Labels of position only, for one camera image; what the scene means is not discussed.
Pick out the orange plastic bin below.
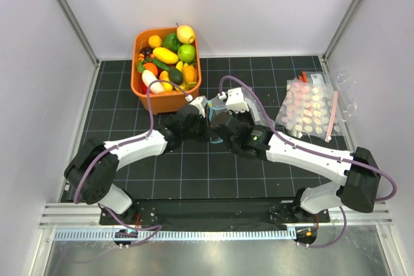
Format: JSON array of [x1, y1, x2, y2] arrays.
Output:
[[131, 27, 202, 114]]

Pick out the clear blue zip bag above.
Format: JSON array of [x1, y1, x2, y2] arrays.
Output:
[[208, 87, 274, 152]]

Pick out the white radish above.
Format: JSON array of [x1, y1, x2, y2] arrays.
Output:
[[141, 69, 165, 94]]

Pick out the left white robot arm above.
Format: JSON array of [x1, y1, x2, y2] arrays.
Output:
[[64, 105, 209, 224]]

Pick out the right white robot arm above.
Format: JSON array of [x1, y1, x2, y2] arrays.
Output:
[[211, 112, 380, 222]]

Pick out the bag of pink sliced food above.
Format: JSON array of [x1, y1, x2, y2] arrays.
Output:
[[275, 71, 342, 142]]

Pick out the dark green avocado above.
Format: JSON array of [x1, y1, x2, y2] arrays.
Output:
[[168, 67, 184, 85]]

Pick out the orange bell pepper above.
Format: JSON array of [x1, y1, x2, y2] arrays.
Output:
[[182, 65, 198, 84]]

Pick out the black grid mat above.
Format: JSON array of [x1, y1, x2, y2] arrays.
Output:
[[82, 56, 326, 199]]

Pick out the orange tangerine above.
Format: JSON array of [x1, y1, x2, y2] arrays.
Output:
[[144, 63, 158, 77]]

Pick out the green apple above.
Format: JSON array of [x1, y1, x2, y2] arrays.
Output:
[[177, 44, 197, 63]]

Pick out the yellow mango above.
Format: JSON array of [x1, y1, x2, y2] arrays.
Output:
[[153, 47, 179, 65]]

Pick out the green bell pepper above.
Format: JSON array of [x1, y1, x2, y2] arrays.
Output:
[[162, 32, 182, 52]]

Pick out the yellow lemon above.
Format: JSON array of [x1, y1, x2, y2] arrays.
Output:
[[148, 35, 162, 48]]

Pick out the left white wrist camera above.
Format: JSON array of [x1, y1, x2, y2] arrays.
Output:
[[190, 96, 208, 118]]

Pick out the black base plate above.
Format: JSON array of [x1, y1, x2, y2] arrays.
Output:
[[100, 196, 331, 228]]

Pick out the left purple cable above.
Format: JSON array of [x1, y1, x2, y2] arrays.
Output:
[[73, 79, 191, 248]]

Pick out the purple cable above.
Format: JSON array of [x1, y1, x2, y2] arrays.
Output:
[[73, 79, 191, 248], [219, 76, 398, 250]]

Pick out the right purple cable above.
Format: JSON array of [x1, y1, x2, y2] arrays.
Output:
[[219, 76, 398, 250]]

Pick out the slotted cable duct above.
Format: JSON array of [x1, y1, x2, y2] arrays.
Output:
[[54, 228, 296, 242]]

